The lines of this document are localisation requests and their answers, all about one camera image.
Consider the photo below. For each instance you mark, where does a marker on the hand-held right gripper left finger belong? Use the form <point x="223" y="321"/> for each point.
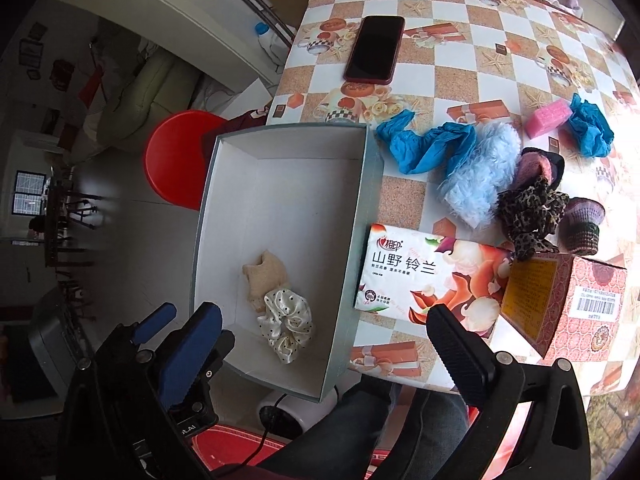
<point x="190" y="355"/>

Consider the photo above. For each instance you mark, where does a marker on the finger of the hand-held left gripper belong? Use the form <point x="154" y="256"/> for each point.
<point x="222" y="350"/>
<point x="155" y="322"/>

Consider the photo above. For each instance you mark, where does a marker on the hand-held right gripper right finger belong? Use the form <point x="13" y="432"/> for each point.
<point x="457" y="355"/>

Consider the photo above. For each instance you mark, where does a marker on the grey cardboard box white inside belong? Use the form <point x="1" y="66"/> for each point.
<point x="280" y="200"/>

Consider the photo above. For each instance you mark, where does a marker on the long blue non-woven cloth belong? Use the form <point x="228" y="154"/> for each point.
<point x="430" y="147"/>

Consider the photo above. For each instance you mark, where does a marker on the pink sponge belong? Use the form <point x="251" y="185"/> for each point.
<point x="547" y="117"/>

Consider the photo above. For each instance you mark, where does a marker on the red floor mat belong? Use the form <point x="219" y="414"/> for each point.
<point x="235" y="447"/>

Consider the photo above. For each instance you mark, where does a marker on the white polka dot satin scrunchie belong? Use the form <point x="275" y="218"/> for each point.
<point x="285" y="327"/>

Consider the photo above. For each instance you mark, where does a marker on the beige knitted cloth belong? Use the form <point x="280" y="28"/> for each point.
<point x="262" y="280"/>

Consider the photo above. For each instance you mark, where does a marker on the floral tissue pack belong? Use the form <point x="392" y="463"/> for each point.
<point x="425" y="280"/>

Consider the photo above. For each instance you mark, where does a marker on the white round appliance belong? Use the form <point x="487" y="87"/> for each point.
<point x="295" y="412"/>

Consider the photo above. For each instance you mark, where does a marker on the grey bin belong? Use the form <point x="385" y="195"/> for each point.
<point x="52" y="347"/>

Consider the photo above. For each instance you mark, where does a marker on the red patterned carton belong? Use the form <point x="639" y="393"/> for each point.
<point x="570" y="310"/>

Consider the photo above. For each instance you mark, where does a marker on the person's dark trouser legs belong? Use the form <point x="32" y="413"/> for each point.
<point x="360" y="435"/>

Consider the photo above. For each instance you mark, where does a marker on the dark dining chairs and table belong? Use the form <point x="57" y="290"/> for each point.
<point x="65" y="230"/>

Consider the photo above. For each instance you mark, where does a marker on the leopard print scrunchie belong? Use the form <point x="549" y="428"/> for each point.
<point x="532" y="215"/>

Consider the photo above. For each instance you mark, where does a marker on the red plastic stool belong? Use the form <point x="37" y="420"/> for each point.
<point x="175" y="160"/>

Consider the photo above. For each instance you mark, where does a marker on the light blue fluffy cloth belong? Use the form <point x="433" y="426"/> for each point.
<point x="480" y="180"/>

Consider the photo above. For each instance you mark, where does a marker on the purple green knitted cup sleeve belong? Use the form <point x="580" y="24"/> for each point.
<point x="582" y="227"/>

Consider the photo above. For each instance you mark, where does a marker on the distant room window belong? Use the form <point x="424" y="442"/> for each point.
<point x="27" y="192"/>

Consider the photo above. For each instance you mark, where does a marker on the dark red cloth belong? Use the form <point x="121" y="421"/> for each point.
<point x="245" y="122"/>

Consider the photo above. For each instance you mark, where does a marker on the beige sofa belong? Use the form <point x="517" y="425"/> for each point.
<point x="145" y="100"/>

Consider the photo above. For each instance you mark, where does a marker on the checkered starfish tablecloth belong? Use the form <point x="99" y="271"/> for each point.
<point x="450" y="60"/>

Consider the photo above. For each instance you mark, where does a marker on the white cabinet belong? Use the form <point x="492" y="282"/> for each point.
<point x="150" y="20"/>

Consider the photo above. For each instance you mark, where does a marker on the plastic bottle with blue cap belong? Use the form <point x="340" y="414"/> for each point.
<point x="265" y="37"/>

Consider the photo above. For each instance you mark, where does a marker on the smartphone in red case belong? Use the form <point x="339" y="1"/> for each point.
<point x="375" y="50"/>

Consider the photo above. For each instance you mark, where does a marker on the red wall decoration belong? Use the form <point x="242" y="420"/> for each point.
<point x="62" y="72"/>

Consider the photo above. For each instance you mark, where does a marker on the framed wall pictures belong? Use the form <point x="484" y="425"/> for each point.
<point x="30" y="52"/>

